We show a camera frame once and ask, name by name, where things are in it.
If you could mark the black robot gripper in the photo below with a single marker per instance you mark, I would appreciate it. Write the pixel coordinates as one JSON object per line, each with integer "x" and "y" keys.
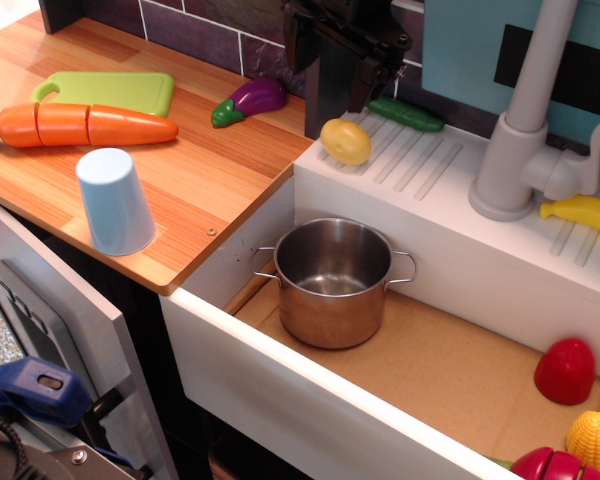
{"x": 366, "y": 29}

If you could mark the yellow toy potato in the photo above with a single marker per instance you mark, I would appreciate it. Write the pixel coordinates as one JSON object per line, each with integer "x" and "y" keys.
{"x": 346, "y": 141}

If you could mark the stainless steel pot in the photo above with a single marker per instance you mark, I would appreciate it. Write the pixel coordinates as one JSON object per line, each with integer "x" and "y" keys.
{"x": 333, "y": 274}

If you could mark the purple toy eggplant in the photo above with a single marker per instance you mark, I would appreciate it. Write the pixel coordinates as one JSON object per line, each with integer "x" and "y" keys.
{"x": 260, "y": 95}

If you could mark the green toy cucumber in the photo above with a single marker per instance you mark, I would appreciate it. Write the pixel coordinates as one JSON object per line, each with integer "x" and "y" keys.
{"x": 406, "y": 114}

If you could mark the green plastic cutting board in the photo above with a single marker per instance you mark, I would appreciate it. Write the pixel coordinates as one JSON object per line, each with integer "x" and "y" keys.
{"x": 146, "y": 92}

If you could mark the grey toy faucet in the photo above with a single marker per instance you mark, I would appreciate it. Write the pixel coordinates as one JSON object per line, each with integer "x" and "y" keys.
{"x": 517, "y": 160}

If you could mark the light blue plastic cup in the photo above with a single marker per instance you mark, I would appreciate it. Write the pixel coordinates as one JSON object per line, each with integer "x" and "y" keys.
{"x": 116, "y": 208}

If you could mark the yellow toy banana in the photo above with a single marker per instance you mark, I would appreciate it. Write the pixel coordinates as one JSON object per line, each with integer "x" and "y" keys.
{"x": 579, "y": 209}

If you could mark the orange toy carrot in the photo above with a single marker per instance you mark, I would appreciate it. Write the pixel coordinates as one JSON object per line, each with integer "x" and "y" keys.
{"x": 37, "y": 124}

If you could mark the white toy sink basin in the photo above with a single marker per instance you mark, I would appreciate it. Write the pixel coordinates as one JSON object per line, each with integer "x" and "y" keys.
{"x": 445, "y": 389}

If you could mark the grey oven door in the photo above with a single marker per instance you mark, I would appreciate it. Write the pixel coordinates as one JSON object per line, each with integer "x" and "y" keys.
{"x": 58, "y": 316}

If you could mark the red toy pepper half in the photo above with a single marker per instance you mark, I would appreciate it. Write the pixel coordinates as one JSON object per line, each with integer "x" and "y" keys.
{"x": 566, "y": 372}

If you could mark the blue clamp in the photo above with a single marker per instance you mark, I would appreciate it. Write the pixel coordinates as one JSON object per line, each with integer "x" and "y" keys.
{"x": 43, "y": 391}

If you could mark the red sliced toy fruit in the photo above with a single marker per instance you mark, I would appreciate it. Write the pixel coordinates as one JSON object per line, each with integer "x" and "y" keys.
{"x": 545, "y": 463}

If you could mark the yellow toy corn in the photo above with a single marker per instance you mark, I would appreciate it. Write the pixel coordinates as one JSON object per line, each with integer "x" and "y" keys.
{"x": 583, "y": 439}

